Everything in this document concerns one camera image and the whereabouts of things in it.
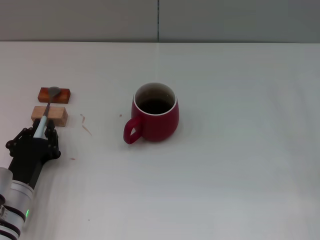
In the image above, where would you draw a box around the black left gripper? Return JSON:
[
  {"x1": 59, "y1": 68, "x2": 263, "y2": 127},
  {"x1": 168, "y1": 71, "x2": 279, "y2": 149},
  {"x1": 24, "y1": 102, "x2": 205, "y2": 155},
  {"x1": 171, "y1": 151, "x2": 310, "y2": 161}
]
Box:
[{"x1": 5, "y1": 118, "x2": 62, "y2": 191}]

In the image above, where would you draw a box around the light wooden block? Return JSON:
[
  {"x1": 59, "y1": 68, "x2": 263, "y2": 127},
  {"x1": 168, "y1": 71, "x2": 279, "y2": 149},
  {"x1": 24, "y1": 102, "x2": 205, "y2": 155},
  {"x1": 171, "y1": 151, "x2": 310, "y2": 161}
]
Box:
[{"x1": 30, "y1": 105, "x2": 69, "y2": 128}]

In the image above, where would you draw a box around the blue handled metal spoon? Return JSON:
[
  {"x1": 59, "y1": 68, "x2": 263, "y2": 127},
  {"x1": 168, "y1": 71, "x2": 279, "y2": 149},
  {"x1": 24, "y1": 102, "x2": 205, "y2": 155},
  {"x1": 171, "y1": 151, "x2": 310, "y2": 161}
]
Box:
[{"x1": 33, "y1": 86, "x2": 61, "y2": 138}]

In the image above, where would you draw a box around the dark coffee liquid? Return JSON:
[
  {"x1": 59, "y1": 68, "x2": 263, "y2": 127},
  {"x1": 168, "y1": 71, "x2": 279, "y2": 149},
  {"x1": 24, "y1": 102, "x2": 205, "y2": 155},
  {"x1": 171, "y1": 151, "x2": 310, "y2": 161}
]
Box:
[{"x1": 137, "y1": 98, "x2": 173, "y2": 115}]

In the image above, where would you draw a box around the dark reddish wooden block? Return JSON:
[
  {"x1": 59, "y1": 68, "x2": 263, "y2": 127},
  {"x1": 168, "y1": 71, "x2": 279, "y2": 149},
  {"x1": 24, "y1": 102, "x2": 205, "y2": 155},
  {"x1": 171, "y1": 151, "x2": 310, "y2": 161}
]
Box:
[{"x1": 37, "y1": 87, "x2": 72, "y2": 104}]

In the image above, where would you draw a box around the red ceramic cup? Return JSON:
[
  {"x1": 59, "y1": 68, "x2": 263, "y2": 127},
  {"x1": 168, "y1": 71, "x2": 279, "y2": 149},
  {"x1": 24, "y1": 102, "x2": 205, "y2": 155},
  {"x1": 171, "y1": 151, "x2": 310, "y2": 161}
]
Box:
[{"x1": 122, "y1": 82, "x2": 180, "y2": 145}]

